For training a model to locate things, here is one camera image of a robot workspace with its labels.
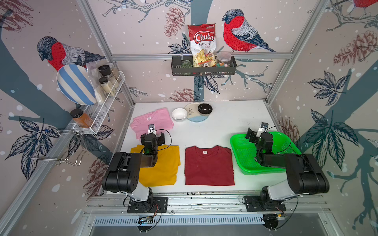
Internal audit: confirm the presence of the clear candy jar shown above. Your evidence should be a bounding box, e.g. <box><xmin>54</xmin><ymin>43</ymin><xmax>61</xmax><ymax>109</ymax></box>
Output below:
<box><xmin>216</xmin><ymin>52</ymin><xmax>232</xmax><ymax>67</ymax></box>

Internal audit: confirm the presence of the black lid spice jar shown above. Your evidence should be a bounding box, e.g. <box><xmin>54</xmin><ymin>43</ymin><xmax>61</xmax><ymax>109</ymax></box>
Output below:
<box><xmin>98</xmin><ymin>65</ymin><xmax>119</xmax><ymax>88</ymax></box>
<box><xmin>98</xmin><ymin>77</ymin><xmax>116</xmax><ymax>96</ymax></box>

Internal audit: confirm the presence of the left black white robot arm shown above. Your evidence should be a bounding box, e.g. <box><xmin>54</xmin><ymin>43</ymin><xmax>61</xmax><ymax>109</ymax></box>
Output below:
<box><xmin>102</xmin><ymin>131</ymin><xmax>165</xmax><ymax>205</ymax></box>

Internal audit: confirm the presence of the Chuba cassava chips bag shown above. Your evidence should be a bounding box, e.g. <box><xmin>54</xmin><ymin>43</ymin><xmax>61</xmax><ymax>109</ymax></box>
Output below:
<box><xmin>188</xmin><ymin>24</ymin><xmax>216</xmax><ymax>67</ymax></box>

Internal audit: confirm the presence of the pink t-shirt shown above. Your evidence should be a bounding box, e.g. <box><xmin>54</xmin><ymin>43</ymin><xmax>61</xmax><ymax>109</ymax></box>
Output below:
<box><xmin>130</xmin><ymin>108</ymin><xmax>174</xmax><ymax>140</ymax></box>

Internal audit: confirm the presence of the white bowl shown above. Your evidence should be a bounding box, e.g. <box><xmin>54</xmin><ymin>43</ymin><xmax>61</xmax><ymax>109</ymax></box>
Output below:
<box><xmin>171</xmin><ymin>108</ymin><xmax>188</xmax><ymax>122</ymax></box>

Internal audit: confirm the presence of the chrome wire hanger rack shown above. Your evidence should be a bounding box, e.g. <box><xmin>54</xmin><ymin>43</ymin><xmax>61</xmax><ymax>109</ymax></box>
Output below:
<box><xmin>28</xmin><ymin>128</ymin><xmax>88</xmax><ymax>167</ymax></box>

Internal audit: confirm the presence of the cream blue plate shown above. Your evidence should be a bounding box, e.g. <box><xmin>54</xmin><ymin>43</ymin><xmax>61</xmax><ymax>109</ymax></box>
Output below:
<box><xmin>185</xmin><ymin>102</ymin><xmax>209</xmax><ymax>123</ymax></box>

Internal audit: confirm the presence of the black wall shelf basket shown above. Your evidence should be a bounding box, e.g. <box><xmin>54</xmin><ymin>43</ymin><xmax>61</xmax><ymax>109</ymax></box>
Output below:
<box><xmin>171</xmin><ymin>56</ymin><xmax>237</xmax><ymax>76</ymax></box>

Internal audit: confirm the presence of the dark red t-shirt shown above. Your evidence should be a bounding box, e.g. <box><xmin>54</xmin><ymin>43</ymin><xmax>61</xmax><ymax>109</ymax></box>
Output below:
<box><xmin>185</xmin><ymin>146</ymin><xmax>235</xmax><ymax>186</ymax></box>

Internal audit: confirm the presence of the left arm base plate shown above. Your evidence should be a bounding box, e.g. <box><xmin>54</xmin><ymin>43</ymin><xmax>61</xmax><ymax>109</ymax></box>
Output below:
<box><xmin>127</xmin><ymin>197</ymin><xmax>168</xmax><ymax>214</ymax></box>

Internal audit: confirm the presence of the green plastic basket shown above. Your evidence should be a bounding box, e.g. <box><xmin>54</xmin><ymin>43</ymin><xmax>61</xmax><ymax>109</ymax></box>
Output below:
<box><xmin>230</xmin><ymin>131</ymin><xmax>301</xmax><ymax>175</ymax></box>

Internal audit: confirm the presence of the yellow t-shirt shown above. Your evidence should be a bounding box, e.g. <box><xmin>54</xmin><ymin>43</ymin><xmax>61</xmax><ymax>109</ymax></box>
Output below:
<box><xmin>139</xmin><ymin>145</ymin><xmax>181</xmax><ymax>187</ymax></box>

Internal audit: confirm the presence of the black bowl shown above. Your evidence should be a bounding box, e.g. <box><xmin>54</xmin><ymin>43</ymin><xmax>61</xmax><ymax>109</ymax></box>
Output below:
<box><xmin>197</xmin><ymin>103</ymin><xmax>213</xmax><ymax>116</ymax></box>

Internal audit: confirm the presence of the white wire wall rack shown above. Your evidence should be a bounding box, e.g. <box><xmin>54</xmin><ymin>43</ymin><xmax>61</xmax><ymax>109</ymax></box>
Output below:
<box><xmin>72</xmin><ymin>71</ymin><xmax>126</xmax><ymax>135</ymax></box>

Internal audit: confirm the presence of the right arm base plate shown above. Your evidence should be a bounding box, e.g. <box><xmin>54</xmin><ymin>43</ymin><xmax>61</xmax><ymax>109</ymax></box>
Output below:
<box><xmin>242</xmin><ymin>195</ymin><xmax>286</xmax><ymax>212</ymax></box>

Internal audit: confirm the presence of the orange spice jar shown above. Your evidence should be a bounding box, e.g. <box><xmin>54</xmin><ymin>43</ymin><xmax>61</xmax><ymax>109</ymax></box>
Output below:
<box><xmin>70</xmin><ymin>108</ymin><xmax>94</xmax><ymax>128</ymax></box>

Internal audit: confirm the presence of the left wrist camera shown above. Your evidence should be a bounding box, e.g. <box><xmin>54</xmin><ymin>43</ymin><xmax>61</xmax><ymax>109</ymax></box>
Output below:
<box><xmin>148</xmin><ymin>124</ymin><xmax>155</xmax><ymax>134</ymax></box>

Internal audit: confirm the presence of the blue striped plate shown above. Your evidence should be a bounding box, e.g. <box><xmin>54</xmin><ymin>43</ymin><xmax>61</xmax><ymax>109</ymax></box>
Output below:
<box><xmin>57</xmin><ymin>65</ymin><xmax>96</xmax><ymax>105</ymax></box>

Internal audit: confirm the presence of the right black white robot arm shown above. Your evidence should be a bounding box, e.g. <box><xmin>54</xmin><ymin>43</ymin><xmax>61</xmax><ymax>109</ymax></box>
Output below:
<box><xmin>246</xmin><ymin>128</ymin><xmax>330</xmax><ymax>203</ymax></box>

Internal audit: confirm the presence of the green glass jar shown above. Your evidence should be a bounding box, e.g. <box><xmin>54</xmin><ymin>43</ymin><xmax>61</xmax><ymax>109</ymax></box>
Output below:
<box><xmin>181</xmin><ymin>60</ymin><xmax>193</xmax><ymax>68</ymax></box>

